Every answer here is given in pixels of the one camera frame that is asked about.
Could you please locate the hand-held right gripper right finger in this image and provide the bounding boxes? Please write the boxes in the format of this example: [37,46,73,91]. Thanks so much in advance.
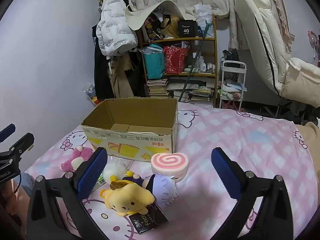
[211,147,295,240]

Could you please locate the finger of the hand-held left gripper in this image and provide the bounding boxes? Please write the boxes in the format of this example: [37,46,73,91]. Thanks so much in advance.
[0,132,35,158]
[0,123,16,143]

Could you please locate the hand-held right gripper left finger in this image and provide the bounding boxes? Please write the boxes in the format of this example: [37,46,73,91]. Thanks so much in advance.
[26,147,111,240]

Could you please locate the pink and white plush toy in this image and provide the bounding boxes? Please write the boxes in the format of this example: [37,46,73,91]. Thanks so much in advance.
[60,145,94,173]

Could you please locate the yellow dog plush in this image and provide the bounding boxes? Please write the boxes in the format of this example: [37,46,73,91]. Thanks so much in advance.
[100,176,156,217]

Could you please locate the printed cardboard box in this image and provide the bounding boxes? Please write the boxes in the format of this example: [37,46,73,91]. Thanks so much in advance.
[80,97,179,163]

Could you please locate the purple-haired plush doll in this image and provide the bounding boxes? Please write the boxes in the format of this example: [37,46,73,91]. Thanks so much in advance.
[126,171,179,208]

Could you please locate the person's left hand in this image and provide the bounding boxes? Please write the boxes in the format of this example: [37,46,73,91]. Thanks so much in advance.
[0,180,25,217]

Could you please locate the green packet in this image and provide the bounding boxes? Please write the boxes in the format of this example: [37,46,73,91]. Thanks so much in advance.
[93,173,106,192]

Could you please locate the white pompom with yellow ball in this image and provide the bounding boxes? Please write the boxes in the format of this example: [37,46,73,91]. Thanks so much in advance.
[103,159,134,183]

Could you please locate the person's blue jeans leg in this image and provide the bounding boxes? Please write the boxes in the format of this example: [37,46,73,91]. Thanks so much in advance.
[19,172,35,197]

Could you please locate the pink cartoon cat bedsheet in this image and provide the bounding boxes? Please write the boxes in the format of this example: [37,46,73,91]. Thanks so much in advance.
[24,102,319,240]

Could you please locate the clear plastic bag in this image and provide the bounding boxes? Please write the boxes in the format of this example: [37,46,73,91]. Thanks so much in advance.
[119,158,136,173]

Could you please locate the pink swirl roll plush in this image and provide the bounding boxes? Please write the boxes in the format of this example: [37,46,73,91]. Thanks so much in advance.
[151,152,189,183]

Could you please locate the black tissue packet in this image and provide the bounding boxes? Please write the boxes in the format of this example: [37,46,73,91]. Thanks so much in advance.
[128,203,169,235]

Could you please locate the patterned plastic bag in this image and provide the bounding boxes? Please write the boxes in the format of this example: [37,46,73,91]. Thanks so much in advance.
[84,81,104,107]

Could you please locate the pile of papers and magazines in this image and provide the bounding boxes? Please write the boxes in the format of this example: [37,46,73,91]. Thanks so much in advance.
[166,76,216,105]

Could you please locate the white trolley cart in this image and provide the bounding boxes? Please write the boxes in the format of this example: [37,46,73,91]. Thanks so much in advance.
[218,60,247,111]

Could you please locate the tan pillow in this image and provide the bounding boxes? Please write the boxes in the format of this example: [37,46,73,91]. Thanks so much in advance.
[299,121,320,157]

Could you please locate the black hanging coat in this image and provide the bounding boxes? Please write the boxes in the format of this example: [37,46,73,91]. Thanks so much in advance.
[91,24,118,101]

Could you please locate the beige hanging clothes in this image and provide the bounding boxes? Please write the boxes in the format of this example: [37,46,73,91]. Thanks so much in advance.
[107,51,146,99]

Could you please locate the stack of books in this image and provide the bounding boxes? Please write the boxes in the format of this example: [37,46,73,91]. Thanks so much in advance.
[146,78,169,98]

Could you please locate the row of small bottles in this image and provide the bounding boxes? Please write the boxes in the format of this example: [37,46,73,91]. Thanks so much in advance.
[192,52,217,74]

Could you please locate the red patterned bag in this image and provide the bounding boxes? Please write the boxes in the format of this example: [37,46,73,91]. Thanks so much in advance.
[163,46,190,75]

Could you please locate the green pole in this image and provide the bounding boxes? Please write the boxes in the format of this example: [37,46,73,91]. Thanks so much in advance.
[181,19,213,103]

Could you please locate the teal bag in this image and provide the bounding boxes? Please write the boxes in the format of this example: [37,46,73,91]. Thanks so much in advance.
[142,43,166,80]

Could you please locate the wooden shelf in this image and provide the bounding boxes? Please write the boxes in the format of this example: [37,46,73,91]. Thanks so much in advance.
[138,14,218,108]

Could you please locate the cream recliner chair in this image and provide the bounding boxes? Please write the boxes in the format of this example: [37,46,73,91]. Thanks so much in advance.
[234,0,320,101]

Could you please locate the black box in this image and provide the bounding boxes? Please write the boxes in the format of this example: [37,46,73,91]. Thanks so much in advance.
[178,19,198,38]

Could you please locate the white puffer jacket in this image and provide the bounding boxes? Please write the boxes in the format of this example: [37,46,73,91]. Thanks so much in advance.
[96,0,138,56]

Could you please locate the black cartoon tote bag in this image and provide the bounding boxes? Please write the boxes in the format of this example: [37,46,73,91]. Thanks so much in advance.
[143,15,163,41]

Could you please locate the pink fan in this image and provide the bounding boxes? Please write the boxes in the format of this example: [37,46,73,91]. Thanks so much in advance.
[307,29,320,64]

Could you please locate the white plastic bag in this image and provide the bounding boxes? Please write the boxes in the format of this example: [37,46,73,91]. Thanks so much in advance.
[194,3,216,38]

